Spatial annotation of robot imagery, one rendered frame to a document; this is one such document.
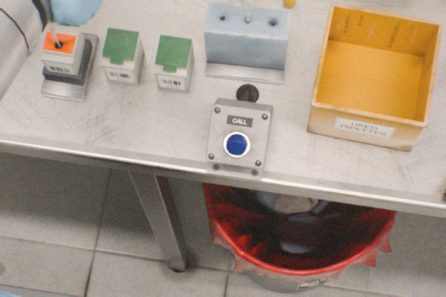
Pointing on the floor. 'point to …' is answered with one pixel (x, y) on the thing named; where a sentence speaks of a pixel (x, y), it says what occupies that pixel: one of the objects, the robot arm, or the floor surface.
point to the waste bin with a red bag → (366, 236)
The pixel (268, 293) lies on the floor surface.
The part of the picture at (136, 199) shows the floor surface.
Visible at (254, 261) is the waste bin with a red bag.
